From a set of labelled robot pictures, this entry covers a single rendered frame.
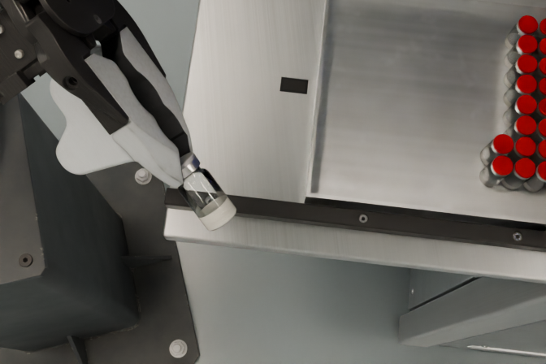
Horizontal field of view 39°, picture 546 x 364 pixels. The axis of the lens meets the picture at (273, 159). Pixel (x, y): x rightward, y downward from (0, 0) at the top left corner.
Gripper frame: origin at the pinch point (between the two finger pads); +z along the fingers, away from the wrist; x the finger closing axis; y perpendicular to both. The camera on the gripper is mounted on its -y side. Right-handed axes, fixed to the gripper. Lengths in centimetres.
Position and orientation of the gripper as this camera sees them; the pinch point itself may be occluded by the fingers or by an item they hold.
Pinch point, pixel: (181, 153)
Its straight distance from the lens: 45.7
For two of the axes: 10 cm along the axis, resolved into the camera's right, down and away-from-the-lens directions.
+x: -1.6, 4.2, -8.9
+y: -8.1, 4.6, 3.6
